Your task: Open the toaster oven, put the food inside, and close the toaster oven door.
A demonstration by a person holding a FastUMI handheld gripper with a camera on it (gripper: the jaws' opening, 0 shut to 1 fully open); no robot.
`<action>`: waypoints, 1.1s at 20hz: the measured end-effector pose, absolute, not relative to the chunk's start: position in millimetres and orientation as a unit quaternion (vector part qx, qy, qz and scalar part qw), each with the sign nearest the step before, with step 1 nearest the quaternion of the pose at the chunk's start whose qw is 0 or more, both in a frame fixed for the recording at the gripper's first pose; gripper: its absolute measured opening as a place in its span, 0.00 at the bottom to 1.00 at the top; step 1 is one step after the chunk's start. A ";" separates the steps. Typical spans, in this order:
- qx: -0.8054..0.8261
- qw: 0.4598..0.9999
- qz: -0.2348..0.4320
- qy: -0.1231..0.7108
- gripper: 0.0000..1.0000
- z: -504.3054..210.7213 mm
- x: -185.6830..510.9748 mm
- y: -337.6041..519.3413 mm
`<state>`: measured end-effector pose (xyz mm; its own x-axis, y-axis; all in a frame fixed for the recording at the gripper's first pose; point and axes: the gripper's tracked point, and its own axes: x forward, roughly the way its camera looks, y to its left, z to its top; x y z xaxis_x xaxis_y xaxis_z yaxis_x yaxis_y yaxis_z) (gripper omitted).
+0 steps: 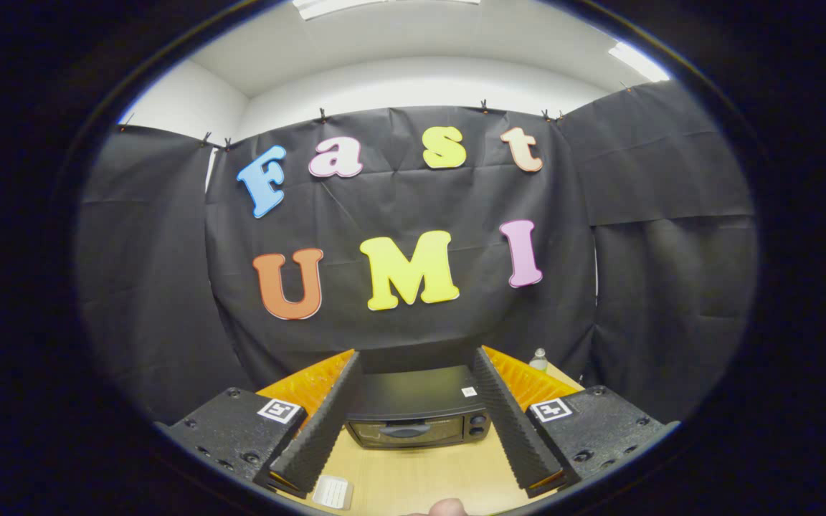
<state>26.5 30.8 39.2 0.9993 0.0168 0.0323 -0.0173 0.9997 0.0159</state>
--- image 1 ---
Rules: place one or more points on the black toaster oven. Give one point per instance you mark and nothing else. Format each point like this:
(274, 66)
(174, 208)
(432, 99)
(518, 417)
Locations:
(416, 394)

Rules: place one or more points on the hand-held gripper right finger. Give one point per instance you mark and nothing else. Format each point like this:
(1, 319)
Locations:
(510, 423)

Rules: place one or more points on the black backdrop cloth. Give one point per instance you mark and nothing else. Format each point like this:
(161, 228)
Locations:
(399, 208)

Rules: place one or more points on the white food tray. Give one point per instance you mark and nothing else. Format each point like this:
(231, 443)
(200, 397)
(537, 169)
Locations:
(333, 491)

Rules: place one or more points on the green label water bottle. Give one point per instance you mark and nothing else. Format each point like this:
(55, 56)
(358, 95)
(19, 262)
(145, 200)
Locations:
(539, 360)

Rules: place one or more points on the small ceiling light panel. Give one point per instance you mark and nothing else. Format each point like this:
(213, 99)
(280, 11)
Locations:
(639, 62)

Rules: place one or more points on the long ceiling light panel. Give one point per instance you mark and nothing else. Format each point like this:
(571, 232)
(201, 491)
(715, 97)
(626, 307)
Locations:
(384, 4)

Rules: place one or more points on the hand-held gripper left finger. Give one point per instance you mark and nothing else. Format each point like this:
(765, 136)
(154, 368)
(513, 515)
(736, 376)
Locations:
(327, 423)

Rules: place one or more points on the row of small cloth clips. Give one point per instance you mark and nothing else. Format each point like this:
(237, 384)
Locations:
(322, 115)

